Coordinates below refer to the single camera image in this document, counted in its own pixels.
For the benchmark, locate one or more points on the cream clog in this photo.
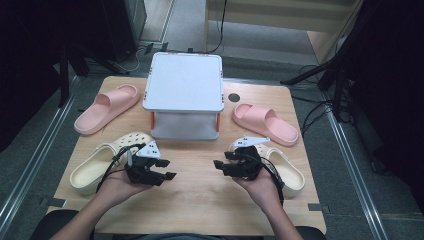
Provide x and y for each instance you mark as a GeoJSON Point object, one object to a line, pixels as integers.
{"type": "Point", "coordinates": [93, 168]}
{"type": "Point", "coordinates": [286, 173]}

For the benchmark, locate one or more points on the black tripod stand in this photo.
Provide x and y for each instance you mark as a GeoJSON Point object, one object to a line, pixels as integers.
{"type": "Point", "coordinates": [336, 66]}
{"type": "Point", "coordinates": [65, 76]}

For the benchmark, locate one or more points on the grey tape strip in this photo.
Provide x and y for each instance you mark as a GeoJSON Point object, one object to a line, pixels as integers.
{"type": "Point", "coordinates": [53, 202]}
{"type": "Point", "coordinates": [318, 207]}

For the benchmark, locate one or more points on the light wooden partition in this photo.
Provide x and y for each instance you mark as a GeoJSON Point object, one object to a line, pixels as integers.
{"type": "Point", "coordinates": [283, 16]}

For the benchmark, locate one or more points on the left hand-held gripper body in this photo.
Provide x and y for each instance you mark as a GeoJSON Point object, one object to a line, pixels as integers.
{"type": "Point", "coordinates": [143, 170]}

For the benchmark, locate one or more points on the black round table grommet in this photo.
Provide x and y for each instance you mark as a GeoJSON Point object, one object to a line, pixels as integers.
{"type": "Point", "coordinates": [234, 97]}

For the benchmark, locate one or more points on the white shoe rack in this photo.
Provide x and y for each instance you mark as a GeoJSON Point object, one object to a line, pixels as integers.
{"type": "Point", "coordinates": [184, 83]}

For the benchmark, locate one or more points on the person's right hand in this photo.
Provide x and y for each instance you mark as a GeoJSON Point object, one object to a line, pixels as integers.
{"type": "Point", "coordinates": [260, 190]}

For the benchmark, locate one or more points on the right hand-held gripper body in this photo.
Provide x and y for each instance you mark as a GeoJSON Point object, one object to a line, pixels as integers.
{"type": "Point", "coordinates": [246, 163]}

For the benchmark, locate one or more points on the metal floor rail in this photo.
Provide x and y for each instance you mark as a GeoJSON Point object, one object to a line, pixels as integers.
{"type": "Point", "coordinates": [353, 170]}
{"type": "Point", "coordinates": [30, 173]}

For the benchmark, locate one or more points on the person's left hand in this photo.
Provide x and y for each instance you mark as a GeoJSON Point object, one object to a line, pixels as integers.
{"type": "Point", "coordinates": [115, 190]}

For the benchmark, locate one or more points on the pink slipper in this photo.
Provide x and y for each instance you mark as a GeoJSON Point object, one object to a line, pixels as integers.
{"type": "Point", "coordinates": [266, 125]}
{"type": "Point", "coordinates": [106, 108]}

